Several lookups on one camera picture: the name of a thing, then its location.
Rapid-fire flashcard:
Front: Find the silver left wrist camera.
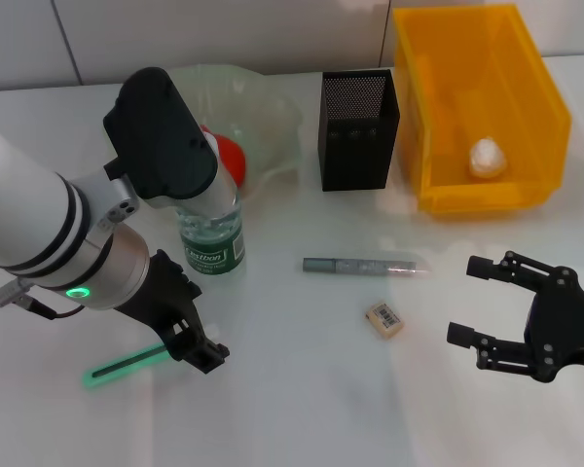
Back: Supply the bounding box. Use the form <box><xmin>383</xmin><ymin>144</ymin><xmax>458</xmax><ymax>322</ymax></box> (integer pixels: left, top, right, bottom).
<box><xmin>101</xmin><ymin>66</ymin><xmax>240</xmax><ymax>216</ymax></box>

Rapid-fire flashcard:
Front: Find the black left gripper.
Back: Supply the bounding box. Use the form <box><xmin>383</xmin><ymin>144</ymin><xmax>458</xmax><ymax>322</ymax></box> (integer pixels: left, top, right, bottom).
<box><xmin>113</xmin><ymin>248</ymin><xmax>232</xmax><ymax>376</ymax></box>

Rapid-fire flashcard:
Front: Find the beige eraser with barcode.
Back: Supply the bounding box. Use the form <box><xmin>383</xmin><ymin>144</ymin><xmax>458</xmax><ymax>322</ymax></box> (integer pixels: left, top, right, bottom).
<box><xmin>362</xmin><ymin>301</ymin><xmax>405</xmax><ymax>341</ymax></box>

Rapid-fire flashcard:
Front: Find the yellow plastic bin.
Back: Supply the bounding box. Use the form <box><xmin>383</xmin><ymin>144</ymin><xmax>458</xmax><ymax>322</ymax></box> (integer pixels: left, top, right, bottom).
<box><xmin>392</xmin><ymin>3</ymin><xmax>574</xmax><ymax>214</ymax></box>

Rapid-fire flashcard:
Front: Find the grey marker pen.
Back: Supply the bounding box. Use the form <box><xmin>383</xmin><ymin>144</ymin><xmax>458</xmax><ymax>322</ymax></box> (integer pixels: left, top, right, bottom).
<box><xmin>302</xmin><ymin>256</ymin><xmax>429</xmax><ymax>279</ymax></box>

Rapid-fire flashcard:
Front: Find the white paper ball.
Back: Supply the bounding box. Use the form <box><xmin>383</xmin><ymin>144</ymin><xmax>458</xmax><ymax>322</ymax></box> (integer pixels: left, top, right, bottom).
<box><xmin>467</xmin><ymin>136</ymin><xmax>509</xmax><ymax>181</ymax></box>

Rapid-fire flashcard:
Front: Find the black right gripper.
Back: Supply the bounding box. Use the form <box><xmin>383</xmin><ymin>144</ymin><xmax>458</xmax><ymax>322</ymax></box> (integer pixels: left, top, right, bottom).
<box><xmin>445</xmin><ymin>249</ymin><xmax>584</xmax><ymax>385</ymax></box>

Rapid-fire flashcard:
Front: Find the green glass fruit bowl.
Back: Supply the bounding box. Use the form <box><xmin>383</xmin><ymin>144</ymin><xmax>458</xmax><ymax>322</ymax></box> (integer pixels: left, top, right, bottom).
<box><xmin>167</xmin><ymin>65</ymin><xmax>306</xmax><ymax>197</ymax></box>

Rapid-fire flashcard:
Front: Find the black mesh pen holder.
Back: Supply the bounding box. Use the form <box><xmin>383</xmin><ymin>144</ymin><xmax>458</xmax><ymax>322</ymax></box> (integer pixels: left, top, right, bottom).
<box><xmin>316</xmin><ymin>69</ymin><xmax>401</xmax><ymax>193</ymax></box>

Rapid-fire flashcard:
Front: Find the clear water bottle green label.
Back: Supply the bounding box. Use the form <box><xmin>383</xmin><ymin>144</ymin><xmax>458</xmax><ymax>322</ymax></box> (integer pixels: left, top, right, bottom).
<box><xmin>178</xmin><ymin>191</ymin><xmax>247</xmax><ymax>279</ymax></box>

